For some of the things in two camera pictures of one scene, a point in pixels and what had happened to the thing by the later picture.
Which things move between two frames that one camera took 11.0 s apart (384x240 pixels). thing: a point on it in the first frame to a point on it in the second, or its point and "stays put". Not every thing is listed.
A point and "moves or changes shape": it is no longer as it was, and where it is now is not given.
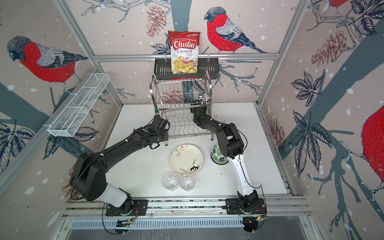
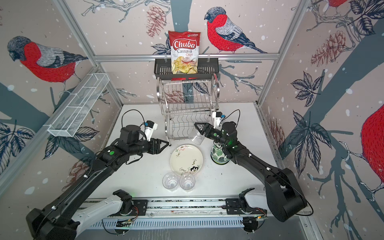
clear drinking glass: [170, 181] stays put
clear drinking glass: [187, 181] stays put
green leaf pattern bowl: [216, 155] stays put
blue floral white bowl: [220, 160] stays put
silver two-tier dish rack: [172, 98] moves or changes shape
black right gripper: [204, 109] to [211, 130]
